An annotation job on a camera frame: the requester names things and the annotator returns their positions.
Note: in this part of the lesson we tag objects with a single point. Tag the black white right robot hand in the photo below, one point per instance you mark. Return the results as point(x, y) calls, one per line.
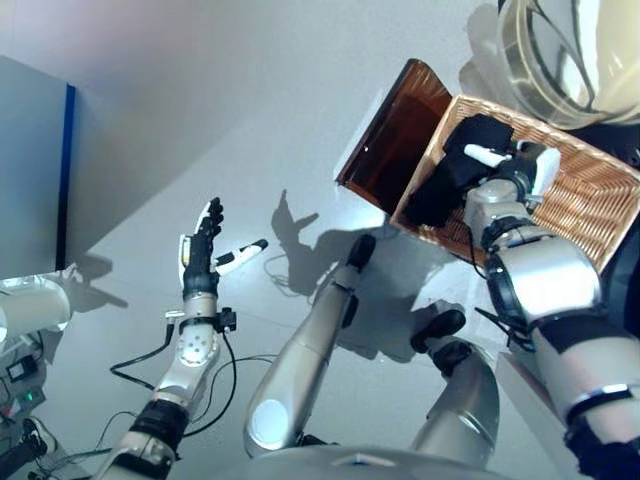
point(520, 167)

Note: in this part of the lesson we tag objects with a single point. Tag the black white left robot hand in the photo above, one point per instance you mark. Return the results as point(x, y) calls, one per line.
point(200, 260)

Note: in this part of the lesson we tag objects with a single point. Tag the small black garment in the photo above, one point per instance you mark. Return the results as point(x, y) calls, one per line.
point(450, 170)

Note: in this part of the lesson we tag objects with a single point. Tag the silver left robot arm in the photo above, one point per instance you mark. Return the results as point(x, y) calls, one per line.
point(195, 350)

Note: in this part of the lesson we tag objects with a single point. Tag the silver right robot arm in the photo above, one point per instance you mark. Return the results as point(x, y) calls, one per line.
point(550, 280)

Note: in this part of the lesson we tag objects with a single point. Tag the wicker laundry basket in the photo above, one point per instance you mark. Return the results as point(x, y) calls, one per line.
point(590, 200)

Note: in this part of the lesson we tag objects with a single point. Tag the round glass washer door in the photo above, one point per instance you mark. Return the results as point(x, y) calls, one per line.
point(550, 60)

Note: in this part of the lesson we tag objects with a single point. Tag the brown wooden stand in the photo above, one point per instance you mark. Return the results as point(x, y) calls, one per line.
point(395, 140)

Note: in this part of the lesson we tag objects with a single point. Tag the black left robot foot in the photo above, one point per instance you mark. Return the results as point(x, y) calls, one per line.
point(361, 252)

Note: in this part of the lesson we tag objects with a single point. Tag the grey cabinet panel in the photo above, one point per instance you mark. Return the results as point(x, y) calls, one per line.
point(30, 165)

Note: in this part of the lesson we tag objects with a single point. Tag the black power adapter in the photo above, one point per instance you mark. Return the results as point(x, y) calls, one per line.
point(21, 369)

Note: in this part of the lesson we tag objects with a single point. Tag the black white sneaker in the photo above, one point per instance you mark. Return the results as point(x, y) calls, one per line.
point(42, 437)

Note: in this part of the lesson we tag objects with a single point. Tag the silver right robot leg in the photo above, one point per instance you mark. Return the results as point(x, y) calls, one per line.
point(465, 405)

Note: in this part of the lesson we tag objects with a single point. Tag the silver robot torso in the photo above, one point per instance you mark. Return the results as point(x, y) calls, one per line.
point(370, 465)

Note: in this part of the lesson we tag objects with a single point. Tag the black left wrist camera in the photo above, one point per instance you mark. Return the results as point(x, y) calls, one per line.
point(226, 320)

